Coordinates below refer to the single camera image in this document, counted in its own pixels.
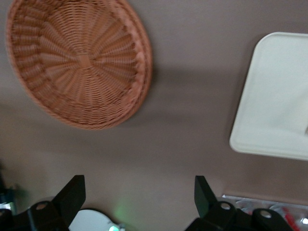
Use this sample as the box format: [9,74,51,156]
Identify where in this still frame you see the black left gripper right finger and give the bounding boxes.
[185,175,241,231]

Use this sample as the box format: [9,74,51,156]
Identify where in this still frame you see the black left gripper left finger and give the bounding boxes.
[14,174,87,231]

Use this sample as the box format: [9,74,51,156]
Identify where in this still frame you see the beige rectangular tray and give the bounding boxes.
[229,31,308,161]

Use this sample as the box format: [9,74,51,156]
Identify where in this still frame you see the brown round wicker basket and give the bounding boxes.
[5,0,153,131]

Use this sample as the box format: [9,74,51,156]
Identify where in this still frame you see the clear acrylic bottle rack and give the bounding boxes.
[220,193,308,231]

